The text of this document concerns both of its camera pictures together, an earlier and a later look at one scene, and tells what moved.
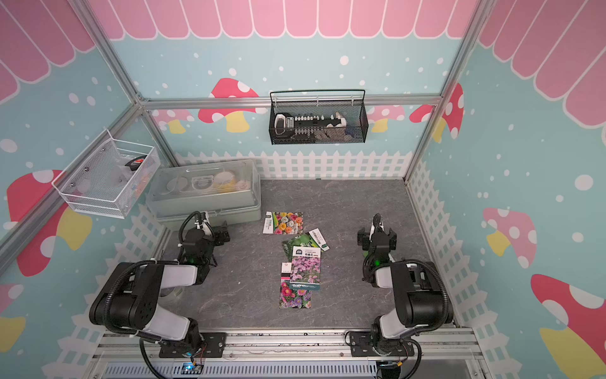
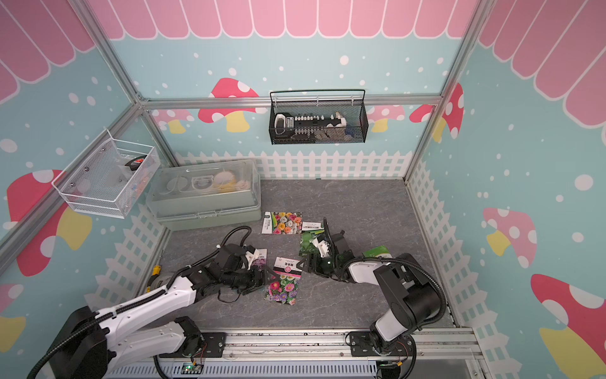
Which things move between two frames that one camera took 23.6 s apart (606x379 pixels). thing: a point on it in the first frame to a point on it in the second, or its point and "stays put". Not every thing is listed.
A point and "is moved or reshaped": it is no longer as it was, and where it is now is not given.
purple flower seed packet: [305, 270] to [260, 262]
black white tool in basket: [286, 125] stays put
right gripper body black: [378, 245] to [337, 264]
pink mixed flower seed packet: [292, 298] is moved or reshaped
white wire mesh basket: [110, 178] stays put
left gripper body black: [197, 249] to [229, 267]
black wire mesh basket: [317, 116] stays put
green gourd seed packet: [312, 239] is moved or reshaped
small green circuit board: [188, 368] stays put
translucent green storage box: [230, 190] stays put
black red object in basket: [136, 163] stays put
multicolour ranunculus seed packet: [283, 223] stays put
